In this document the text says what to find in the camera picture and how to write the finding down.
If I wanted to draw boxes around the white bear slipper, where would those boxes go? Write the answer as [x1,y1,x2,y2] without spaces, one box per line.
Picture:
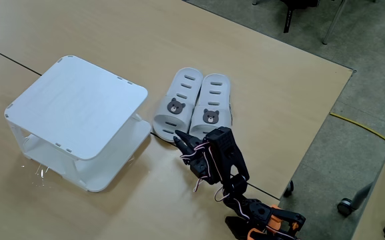
[152,67,204,143]
[189,73,233,141]

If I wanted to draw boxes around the white two-tier plastic box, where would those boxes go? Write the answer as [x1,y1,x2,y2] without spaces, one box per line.
[4,55,152,193]

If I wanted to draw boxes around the small black caster wheel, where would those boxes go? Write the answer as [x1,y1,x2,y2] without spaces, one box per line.
[282,180,295,198]

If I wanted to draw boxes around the black chair part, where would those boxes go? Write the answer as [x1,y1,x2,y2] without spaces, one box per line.
[280,0,320,34]

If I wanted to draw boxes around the grey table leg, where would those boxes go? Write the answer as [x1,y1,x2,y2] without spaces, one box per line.
[350,181,375,210]

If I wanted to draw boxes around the yellow floor cable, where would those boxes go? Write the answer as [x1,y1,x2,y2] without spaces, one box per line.
[329,112,385,145]

